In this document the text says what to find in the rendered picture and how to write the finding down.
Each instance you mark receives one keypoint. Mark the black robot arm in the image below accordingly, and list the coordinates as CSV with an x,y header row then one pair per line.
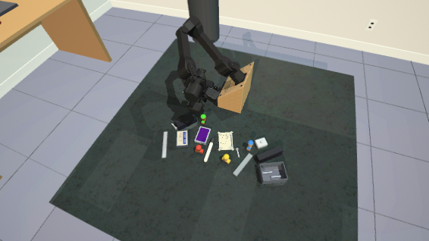
x,y
187,68

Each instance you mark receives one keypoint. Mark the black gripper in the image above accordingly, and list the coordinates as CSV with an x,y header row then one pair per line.
x,y
198,106

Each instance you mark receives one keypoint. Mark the white marker with grey cap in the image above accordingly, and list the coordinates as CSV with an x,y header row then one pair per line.
x,y
209,149

